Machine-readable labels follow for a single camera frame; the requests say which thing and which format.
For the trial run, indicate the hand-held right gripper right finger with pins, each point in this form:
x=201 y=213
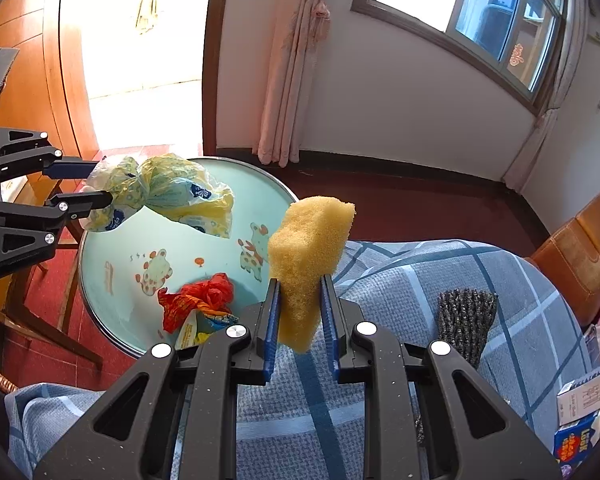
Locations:
x=330 y=340

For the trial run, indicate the blue carton with white cap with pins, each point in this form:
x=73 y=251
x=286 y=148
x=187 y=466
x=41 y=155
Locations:
x=575 y=442

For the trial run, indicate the orange wooden door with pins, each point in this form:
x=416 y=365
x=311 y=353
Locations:
x=30 y=35

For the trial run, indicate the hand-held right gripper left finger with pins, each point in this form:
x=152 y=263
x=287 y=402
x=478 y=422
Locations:
x=266 y=350

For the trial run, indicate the white yellow snack packet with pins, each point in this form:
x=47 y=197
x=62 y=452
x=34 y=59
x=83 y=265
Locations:
x=205 y=327

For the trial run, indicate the red window decoration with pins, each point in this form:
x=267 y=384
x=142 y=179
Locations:
x=517 y=54

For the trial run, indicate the wooden stool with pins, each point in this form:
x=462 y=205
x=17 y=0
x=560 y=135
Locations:
x=35 y=325

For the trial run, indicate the orange leather armchair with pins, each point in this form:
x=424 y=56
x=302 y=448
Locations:
x=580 y=260

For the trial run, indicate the red plastic bag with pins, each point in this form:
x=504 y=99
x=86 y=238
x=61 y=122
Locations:
x=200 y=292

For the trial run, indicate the long pink curtain with tassel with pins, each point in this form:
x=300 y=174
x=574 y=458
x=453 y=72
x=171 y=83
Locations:
x=300 y=60

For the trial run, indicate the white milk carton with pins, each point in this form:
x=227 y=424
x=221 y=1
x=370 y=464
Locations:
x=585 y=395

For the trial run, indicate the grey black scrubber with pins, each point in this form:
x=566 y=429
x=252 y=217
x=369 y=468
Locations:
x=465 y=320

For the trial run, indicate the green yellow print plastic bag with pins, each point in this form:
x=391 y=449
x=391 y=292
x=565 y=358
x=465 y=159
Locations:
x=170 y=180

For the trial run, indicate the brown wooden door frame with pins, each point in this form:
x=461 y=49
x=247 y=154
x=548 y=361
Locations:
x=215 y=60

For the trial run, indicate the yellow sponge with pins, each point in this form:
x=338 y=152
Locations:
x=310 y=260

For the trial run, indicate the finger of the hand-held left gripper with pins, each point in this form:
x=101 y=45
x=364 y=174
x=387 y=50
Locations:
x=80 y=205
x=75 y=167

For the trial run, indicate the narrow pink curtain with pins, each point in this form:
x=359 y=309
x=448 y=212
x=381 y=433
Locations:
x=540 y=150

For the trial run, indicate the round light green table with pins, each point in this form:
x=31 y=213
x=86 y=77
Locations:
x=130 y=240

